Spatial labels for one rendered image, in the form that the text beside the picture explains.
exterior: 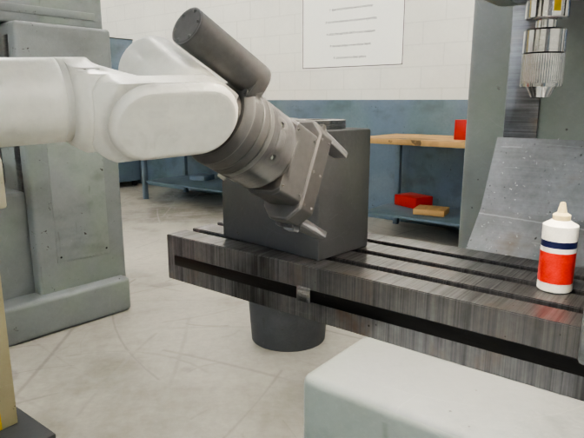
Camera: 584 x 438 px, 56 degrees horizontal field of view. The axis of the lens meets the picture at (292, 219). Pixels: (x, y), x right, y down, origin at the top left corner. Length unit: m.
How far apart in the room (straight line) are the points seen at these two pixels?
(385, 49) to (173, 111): 5.20
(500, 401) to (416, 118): 4.86
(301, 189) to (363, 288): 0.19
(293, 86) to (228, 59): 5.72
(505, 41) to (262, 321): 1.90
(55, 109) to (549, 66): 0.53
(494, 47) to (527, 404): 0.71
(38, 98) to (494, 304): 0.51
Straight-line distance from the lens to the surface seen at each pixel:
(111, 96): 0.43
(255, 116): 0.51
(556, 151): 1.09
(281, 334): 2.67
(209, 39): 0.48
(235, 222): 0.91
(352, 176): 0.82
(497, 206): 1.08
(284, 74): 6.29
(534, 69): 0.71
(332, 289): 0.76
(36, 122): 0.44
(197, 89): 0.44
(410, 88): 5.46
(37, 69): 0.45
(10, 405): 2.32
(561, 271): 0.73
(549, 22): 0.73
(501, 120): 1.13
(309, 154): 0.60
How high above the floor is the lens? 1.19
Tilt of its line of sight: 12 degrees down
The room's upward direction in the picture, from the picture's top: straight up
